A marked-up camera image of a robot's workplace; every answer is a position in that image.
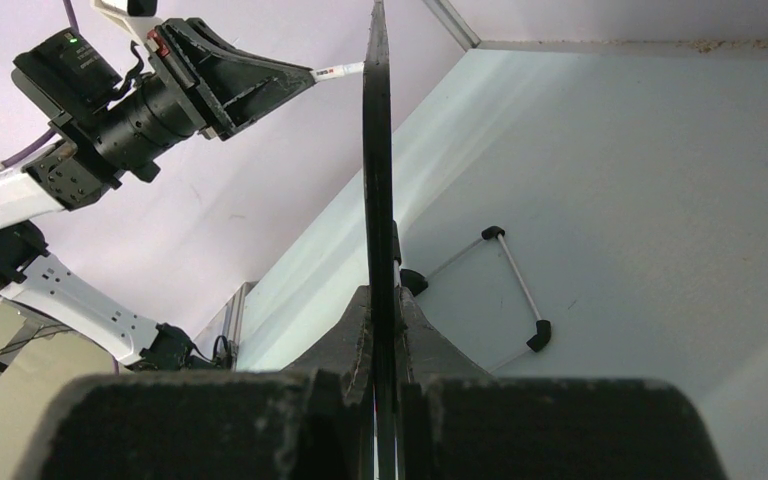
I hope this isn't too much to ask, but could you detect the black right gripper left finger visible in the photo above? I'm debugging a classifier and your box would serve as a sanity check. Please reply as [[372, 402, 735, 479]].
[[284, 285, 373, 398]]

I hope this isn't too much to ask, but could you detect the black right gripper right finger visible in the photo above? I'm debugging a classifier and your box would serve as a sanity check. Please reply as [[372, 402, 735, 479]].
[[394, 287, 490, 398]]

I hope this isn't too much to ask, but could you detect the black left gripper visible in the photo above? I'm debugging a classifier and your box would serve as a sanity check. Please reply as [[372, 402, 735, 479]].
[[148, 19, 315, 140]]

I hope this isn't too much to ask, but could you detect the white marker pen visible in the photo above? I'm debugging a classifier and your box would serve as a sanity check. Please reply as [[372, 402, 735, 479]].
[[311, 61, 365, 83]]

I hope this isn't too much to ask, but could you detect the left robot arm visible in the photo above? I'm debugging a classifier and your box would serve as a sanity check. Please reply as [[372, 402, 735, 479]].
[[0, 18, 316, 371]]

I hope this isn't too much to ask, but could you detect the wire whiteboard stand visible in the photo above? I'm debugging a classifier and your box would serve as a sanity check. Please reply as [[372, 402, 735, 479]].
[[401, 225, 554, 377]]

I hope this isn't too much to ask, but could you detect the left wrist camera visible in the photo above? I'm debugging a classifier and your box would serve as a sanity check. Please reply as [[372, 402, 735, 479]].
[[90, 0, 162, 44]]

